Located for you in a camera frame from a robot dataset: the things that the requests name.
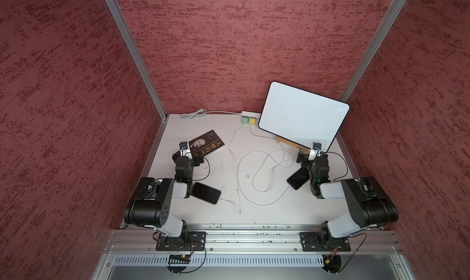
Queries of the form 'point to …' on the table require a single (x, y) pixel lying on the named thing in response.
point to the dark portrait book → (208, 142)
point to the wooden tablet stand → (305, 149)
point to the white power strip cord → (202, 112)
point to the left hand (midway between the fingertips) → (190, 151)
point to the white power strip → (251, 114)
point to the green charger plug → (245, 119)
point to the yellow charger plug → (253, 120)
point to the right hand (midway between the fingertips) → (308, 151)
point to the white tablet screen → (301, 117)
